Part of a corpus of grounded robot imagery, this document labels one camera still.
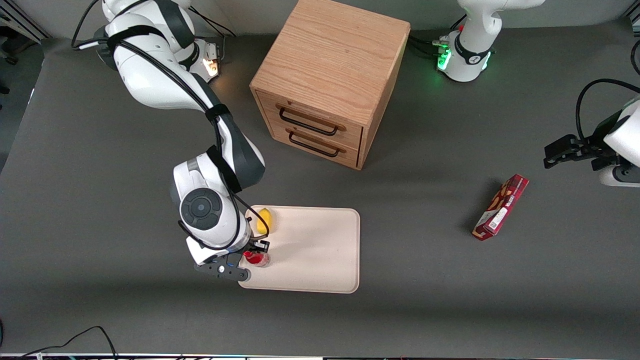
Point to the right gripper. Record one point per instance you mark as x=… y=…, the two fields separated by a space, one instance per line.
x=259 y=246

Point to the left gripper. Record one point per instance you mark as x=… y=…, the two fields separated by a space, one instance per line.
x=594 y=148

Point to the red coke bottle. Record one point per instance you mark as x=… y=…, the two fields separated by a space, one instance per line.
x=257 y=259

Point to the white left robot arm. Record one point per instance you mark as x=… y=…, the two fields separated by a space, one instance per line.
x=470 y=45

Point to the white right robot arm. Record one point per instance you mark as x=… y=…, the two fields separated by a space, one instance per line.
x=200 y=145

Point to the beige plastic tray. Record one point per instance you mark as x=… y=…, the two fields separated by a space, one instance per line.
x=315 y=255

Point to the yellow lemon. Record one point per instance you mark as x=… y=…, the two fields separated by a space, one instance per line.
x=264 y=220

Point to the red snack box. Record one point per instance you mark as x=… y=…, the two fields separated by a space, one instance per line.
x=500 y=207

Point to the wooden drawer cabinet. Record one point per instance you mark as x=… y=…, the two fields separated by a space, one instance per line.
x=335 y=60

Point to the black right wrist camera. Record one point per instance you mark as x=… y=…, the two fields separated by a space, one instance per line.
x=222 y=271

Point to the aluminium frame rail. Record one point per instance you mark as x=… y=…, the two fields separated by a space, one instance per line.
x=20 y=21

